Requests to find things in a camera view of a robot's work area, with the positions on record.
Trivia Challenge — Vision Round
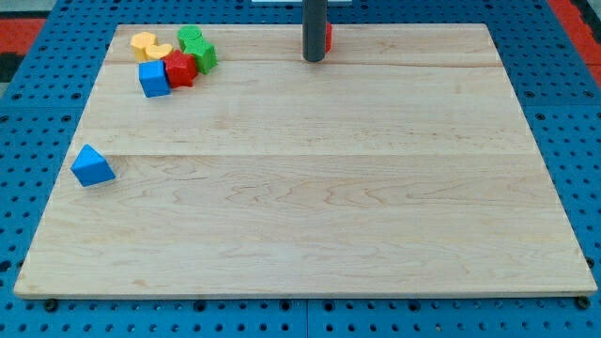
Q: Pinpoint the light wooden board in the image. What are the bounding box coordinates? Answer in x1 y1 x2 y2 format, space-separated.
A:
14 23 597 300

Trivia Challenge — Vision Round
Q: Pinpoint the red block behind rod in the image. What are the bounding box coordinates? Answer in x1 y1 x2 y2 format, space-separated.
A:
325 22 333 54

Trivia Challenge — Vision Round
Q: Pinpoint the green cube block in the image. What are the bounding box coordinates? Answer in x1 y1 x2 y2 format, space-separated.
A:
184 38 218 75

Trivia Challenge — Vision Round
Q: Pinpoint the red star block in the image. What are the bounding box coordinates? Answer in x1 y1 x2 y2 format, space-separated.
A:
162 50 198 88

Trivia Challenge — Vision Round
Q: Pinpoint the green cylinder block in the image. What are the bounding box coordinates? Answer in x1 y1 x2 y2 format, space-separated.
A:
177 25 203 51

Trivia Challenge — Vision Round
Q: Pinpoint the blue cube block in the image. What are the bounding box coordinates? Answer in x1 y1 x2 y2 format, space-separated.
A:
138 60 171 98

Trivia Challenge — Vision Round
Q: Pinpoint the yellow heart block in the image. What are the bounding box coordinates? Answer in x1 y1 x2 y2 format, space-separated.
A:
145 43 174 61

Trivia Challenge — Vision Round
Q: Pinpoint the yellow hexagon block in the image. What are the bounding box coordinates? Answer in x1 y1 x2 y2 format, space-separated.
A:
130 32 158 62

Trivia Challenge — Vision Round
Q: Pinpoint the blue triangular prism block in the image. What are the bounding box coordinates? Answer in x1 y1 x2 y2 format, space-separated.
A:
70 145 116 187

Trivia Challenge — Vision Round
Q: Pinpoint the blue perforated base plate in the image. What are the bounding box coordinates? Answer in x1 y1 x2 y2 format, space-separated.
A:
1 0 600 337

